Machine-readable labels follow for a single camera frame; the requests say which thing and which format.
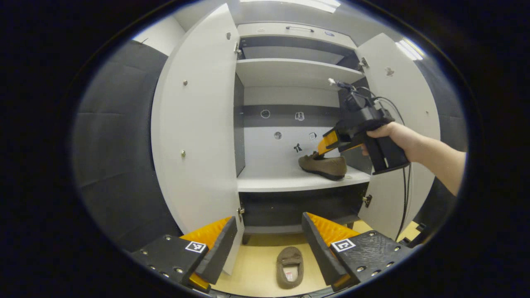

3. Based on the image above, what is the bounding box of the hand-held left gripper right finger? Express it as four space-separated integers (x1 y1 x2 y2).
301 212 414 292

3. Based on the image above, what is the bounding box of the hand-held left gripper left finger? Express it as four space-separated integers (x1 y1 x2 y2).
132 216 239 294

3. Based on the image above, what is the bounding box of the brown fuzzy shoe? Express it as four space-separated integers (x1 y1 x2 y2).
298 152 347 181
276 246 304 289

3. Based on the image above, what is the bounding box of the grey shoe cabinet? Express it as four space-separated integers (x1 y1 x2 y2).
233 22 373 245

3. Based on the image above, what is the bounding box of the light grey cabinet drawer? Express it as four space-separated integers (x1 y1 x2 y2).
237 22 357 49

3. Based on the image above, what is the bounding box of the small ceiling light panel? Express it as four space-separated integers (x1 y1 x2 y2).
395 38 424 61

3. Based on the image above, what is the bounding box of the large ceiling light panel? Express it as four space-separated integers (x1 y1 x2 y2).
240 0 341 13

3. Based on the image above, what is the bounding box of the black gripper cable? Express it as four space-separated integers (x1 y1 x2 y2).
373 96 412 241

